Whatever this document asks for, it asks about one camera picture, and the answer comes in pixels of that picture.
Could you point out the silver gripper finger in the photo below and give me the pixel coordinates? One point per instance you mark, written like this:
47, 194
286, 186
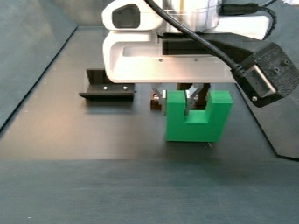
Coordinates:
193, 93
158, 97

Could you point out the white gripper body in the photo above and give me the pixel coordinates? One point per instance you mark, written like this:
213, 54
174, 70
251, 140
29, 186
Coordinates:
133, 47

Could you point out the green U-shaped block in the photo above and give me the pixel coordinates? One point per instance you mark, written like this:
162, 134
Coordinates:
198, 125

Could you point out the brown L-shaped block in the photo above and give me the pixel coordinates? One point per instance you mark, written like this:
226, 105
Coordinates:
182, 86

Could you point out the black angle bracket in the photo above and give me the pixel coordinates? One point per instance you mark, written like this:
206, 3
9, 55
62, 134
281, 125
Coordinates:
102, 87

